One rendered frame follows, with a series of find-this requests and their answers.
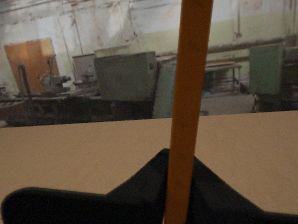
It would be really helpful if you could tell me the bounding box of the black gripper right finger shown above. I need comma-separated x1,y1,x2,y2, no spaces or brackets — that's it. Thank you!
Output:
186,156,298,224

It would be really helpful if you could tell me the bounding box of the orange handle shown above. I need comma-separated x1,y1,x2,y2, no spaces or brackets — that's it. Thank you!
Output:
164,0,214,224

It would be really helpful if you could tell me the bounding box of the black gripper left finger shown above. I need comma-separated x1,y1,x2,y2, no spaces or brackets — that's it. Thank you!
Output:
0,148,170,224

